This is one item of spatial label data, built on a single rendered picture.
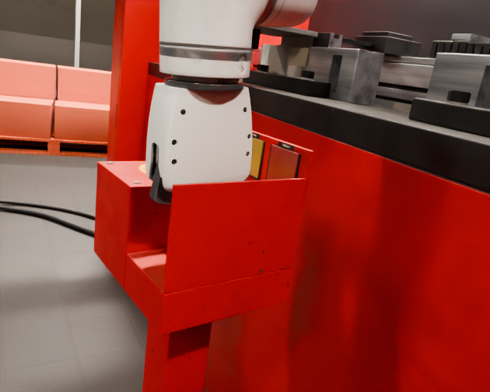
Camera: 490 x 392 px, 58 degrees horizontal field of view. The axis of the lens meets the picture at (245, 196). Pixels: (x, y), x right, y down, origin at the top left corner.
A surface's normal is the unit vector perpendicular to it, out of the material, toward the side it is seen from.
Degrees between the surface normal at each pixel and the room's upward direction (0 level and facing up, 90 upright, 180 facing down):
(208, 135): 91
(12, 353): 0
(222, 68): 91
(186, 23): 94
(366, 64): 90
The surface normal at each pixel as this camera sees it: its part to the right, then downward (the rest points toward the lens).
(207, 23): 0.10, 0.34
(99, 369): 0.14, -0.95
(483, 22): -0.90, 0.00
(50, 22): 0.47, 0.32
